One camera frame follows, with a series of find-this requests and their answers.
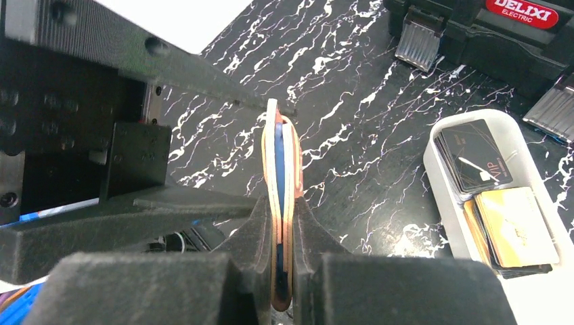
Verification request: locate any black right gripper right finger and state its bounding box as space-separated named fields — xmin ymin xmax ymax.
xmin=292 ymin=198 xmax=516 ymax=324

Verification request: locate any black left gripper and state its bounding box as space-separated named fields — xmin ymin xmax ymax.
xmin=1 ymin=1 xmax=296 ymax=284

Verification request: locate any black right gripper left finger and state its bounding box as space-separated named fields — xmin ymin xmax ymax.
xmin=24 ymin=196 xmax=271 ymax=324

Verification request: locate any brown leather card holder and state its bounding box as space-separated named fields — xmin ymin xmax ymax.
xmin=261 ymin=99 xmax=303 ymax=311

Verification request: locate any gold card stack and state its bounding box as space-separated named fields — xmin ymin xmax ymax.
xmin=462 ymin=187 xmax=560 ymax=280

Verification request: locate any black VIP card stack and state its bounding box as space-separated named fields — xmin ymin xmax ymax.
xmin=434 ymin=119 xmax=513 ymax=202

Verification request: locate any white plastic card tray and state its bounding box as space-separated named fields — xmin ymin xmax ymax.
xmin=423 ymin=109 xmax=573 ymax=324

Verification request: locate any black Delixi toolbox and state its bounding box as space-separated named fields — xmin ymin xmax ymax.
xmin=384 ymin=0 xmax=573 ymax=143

